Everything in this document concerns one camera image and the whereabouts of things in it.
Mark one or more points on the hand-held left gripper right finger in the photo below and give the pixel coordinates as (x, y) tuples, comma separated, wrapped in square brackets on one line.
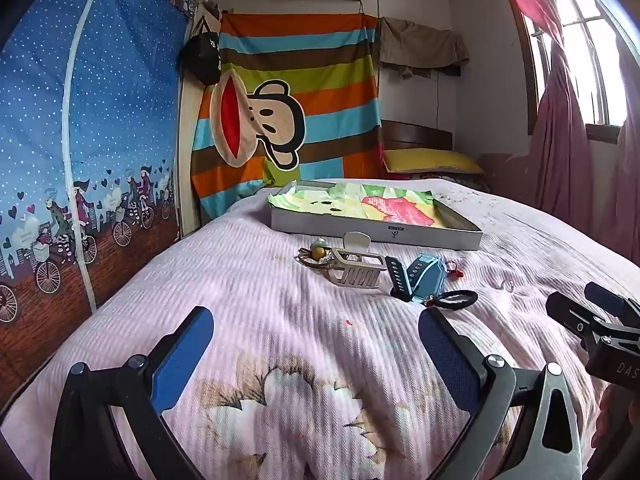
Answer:
[(447, 355)]

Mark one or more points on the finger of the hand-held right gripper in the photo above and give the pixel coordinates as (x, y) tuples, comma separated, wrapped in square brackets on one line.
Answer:
[(605, 297), (570, 312)]

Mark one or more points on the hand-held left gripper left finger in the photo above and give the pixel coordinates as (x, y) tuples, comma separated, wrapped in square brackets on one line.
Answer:
[(180, 355)]

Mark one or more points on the blue wrist watch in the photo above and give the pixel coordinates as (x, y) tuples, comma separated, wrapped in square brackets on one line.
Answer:
[(422, 272)]

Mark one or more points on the white hair claw clip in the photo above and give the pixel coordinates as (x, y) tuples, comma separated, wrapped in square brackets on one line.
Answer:
[(357, 262)]

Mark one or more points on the shallow grey cardboard box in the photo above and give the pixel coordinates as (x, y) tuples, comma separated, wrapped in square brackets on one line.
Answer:
[(380, 232)]

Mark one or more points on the person's right hand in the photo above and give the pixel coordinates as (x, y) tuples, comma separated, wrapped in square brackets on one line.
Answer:
[(607, 420)]

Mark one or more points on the pink curtain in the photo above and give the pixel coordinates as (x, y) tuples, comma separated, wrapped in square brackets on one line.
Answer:
[(565, 150)]

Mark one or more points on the dark patterned bedding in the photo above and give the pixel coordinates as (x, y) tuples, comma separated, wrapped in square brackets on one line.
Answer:
[(460, 180)]

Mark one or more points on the colourful paper sheet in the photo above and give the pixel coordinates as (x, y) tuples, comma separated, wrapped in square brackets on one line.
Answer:
[(350, 205)]

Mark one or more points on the yellow pillow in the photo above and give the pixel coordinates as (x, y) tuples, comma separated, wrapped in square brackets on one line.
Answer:
[(430, 161)]

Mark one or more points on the light wooden board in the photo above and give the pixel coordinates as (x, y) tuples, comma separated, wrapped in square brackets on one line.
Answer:
[(187, 160)]

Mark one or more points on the dark wooden headboard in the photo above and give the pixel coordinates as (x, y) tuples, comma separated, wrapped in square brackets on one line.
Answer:
[(415, 135)]

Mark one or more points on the blue bicycle print fabric wardrobe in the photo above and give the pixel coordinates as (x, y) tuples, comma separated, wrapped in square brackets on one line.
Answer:
[(100, 135)]

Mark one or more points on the window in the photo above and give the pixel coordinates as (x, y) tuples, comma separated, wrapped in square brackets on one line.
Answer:
[(595, 60)]

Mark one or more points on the black hanging bag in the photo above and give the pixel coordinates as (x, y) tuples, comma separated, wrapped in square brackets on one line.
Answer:
[(202, 57)]

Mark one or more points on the striped monkey print cloth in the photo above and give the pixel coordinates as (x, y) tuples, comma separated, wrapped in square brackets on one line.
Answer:
[(320, 85)]

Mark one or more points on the khaki hanging garment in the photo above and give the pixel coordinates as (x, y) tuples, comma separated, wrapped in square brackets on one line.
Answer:
[(420, 45)]

